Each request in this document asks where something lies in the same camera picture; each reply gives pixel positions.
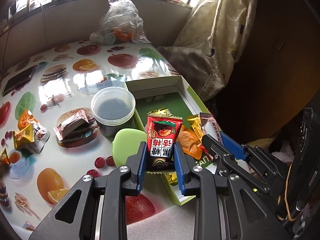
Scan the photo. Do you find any brown wooden cabinet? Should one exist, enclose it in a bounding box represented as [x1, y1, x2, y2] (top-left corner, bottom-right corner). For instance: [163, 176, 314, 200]
[217, 0, 320, 145]

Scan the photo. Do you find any clear plastic bag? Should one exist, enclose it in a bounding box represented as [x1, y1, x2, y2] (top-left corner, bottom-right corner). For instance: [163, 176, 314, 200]
[90, 0, 152, 46]

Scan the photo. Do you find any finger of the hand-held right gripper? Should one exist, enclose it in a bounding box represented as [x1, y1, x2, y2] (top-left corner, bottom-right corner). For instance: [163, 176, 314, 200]
[201, 134, 272, 194]
[219, 131, 254, 162]

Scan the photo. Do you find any small triangular snack packet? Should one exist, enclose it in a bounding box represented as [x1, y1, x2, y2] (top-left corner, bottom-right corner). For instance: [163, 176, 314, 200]
[0, 148, 10, 165]

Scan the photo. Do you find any black smartphone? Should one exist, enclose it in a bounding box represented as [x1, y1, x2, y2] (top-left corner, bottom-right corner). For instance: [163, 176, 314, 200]
[2, 66, 37, 97]

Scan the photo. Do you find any green cardboard box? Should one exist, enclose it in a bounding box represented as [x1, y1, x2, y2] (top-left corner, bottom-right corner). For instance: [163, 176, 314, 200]
[124, 75, 218, 207]

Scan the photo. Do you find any round clear plastic container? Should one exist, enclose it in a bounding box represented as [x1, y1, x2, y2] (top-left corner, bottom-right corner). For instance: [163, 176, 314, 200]
[91, 86, 136, 138]

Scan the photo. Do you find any cream patterned curtain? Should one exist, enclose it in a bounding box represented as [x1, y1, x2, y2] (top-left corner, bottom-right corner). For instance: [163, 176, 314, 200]
[157, 0, 265, 100]

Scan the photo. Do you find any red black snack packet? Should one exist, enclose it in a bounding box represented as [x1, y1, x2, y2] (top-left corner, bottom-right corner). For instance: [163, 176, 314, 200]
[146, 112, 184, 173]

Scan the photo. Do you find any thin dark cable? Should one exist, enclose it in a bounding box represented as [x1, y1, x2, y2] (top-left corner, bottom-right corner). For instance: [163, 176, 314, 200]
[40, 2, 50, 50]

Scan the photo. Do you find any crumpled cloth pile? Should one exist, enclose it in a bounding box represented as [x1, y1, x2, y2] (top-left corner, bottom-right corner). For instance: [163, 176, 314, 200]
[247, 135, 300, 165]

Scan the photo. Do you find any fruit print tablecloth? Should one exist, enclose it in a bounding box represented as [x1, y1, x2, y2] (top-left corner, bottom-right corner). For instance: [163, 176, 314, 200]
[0, 41, 210, 230]

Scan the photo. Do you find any orange white snack packet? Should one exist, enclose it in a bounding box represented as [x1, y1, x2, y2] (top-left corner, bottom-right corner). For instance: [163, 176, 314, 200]
[17, 109, 50, 154]

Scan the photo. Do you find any yellow candy packet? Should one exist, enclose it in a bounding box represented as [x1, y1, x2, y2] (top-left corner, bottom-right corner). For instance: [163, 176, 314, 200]
[186, 115, 208, 140]
[13, 124, 34, 149]

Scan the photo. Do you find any black electronic device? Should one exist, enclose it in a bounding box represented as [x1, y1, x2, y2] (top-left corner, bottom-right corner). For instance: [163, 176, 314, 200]
[285, 107, 320, 220]

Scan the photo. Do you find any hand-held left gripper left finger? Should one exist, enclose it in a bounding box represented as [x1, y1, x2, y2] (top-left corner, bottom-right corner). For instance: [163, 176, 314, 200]
[29, 141, 148, 240]

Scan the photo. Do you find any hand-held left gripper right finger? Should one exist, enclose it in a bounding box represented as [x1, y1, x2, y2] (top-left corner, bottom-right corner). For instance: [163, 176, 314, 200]
[174, 141, 292, 240]

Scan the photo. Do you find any yellow cord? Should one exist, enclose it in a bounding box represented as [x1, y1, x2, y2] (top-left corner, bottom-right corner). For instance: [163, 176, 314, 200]
[284, 165, 295, 222]

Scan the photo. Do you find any pink white wafer packet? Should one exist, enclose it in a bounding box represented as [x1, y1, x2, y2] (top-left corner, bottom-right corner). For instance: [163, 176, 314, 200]
[199, 112, 224, 145]
[54, 109, 93, 140]

